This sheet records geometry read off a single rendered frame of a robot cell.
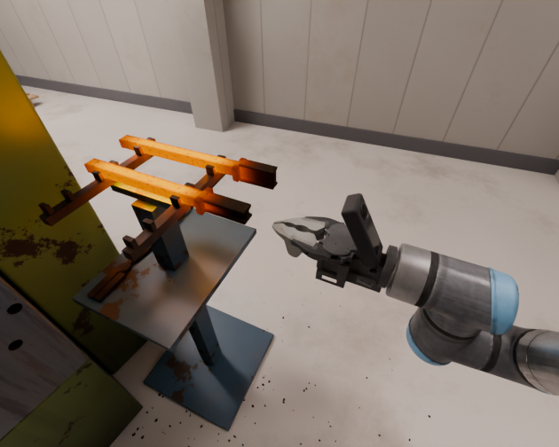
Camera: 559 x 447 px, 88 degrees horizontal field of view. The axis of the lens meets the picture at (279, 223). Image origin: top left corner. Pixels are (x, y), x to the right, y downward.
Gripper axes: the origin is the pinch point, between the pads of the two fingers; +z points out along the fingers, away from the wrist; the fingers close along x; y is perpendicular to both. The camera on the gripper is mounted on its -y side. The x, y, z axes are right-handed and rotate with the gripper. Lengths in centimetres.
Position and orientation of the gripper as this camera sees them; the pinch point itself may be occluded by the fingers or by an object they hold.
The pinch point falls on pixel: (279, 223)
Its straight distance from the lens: 51.9
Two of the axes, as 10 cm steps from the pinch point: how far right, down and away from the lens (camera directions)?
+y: 0.0, 7.2, 6.9
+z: -9.1, -2.9, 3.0
